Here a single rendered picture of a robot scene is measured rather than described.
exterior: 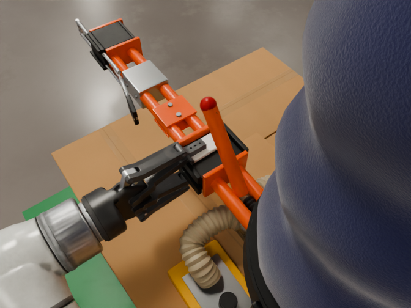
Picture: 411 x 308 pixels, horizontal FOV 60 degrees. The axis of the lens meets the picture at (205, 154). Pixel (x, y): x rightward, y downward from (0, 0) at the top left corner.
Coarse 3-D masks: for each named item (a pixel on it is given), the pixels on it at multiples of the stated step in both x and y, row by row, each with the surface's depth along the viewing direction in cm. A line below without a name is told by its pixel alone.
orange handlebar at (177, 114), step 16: (144, 96) 64; (176, 96) 64; (160, 112) 61; (176, 112) 61; (192, 112) 61; (176, 128) 60; (192, 128) 61; (224, 192) 53; (256, 192) 53; (240, 208) 51
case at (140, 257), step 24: (264, 144) 75; (264, 168) 72; (192, 192) 68; (168, 216) 65; (192, 216) 65; (120, 240) 63; (144, 240) 63; (168, 240) 63; (240, 240) 63; (120, 264) 60; (144, 264) 60; (168, 264) 60; (240, 264) 60; (144, 288) 58; (168, 288) 58
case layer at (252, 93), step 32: (256, 64) 152; (192, 96) 141; (224, 96) 141; (256, 96) 141; (288, 96) 141; (128, 128) 131; (160, 128) 131; (256, 128) 131; (64, 160) 123; (96, 160) 123; (128, 160) 123
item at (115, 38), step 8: (104, 24) 74; (112, 24) 74; (120, 24) 74; (96, 32) 72; (104, 32) 72; (112, 32) 72; (120, 32) 72; (128, 32) 72; (104, 40) 71; (112, 40) 71; (120, 40) 71; (128, 40) 71; (136, 40) 71; (104, 48) 70; (112, 48) 69; (120, 48) 70; (128, 48) 72; (136, 48) 73; (120, 56) 72; (128, 56) 73
